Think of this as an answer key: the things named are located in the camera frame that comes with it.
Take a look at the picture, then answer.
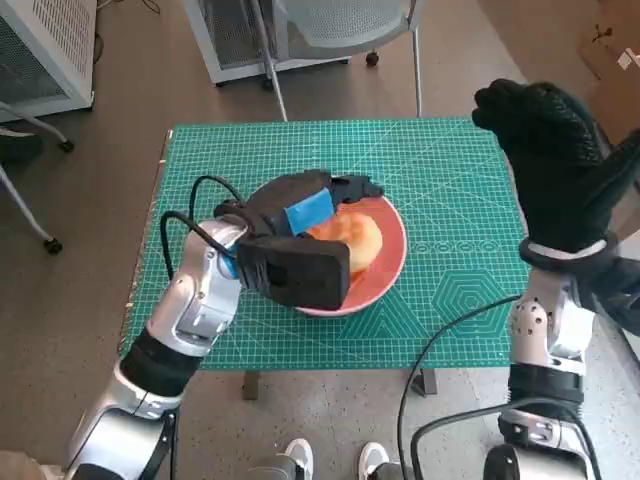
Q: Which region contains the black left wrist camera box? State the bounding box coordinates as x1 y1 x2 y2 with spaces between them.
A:
234 235 352 312

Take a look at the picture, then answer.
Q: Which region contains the large white perforated cabinet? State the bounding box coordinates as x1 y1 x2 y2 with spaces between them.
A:
0 0 99 124

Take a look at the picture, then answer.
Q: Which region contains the white shoe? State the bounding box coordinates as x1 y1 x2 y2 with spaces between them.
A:
282 438 315 480
358 442 389 480

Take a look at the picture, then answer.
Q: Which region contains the oblong striped orange bread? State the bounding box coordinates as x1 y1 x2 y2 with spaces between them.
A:
305 223 344 242

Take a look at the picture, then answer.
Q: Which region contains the cardboard box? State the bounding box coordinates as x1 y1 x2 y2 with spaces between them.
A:
579 19 640 81

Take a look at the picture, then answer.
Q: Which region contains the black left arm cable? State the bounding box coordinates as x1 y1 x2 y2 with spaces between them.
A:
159 174 251 281

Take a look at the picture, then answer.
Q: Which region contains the small white perforated cabinet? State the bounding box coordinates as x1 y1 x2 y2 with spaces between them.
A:
182 0 351 89

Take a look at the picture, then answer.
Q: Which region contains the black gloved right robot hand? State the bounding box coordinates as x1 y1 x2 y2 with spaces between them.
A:
471 78 640 254

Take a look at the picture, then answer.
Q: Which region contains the round bread bun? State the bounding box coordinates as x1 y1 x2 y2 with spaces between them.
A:
319 212 385 275

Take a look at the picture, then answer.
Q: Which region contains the pink bowl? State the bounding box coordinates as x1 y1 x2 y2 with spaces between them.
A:
249 174 407 319

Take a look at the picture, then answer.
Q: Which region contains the office chair with casters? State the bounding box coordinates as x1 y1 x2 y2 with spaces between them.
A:
0 99 76 254

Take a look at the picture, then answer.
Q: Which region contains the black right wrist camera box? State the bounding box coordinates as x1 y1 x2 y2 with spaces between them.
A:
574 254 640 334

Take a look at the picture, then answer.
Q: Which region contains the green cutting mat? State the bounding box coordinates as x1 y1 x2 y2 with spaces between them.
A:
119 117 531 370

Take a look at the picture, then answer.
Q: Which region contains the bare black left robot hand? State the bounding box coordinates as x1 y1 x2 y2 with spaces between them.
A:
213 169 386 242

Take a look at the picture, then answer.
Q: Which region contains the grey mesh chair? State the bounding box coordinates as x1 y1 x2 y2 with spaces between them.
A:
249 0 426 124

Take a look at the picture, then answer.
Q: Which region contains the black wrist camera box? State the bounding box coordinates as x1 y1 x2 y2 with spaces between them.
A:
574 254 640 334
234 235 352 312

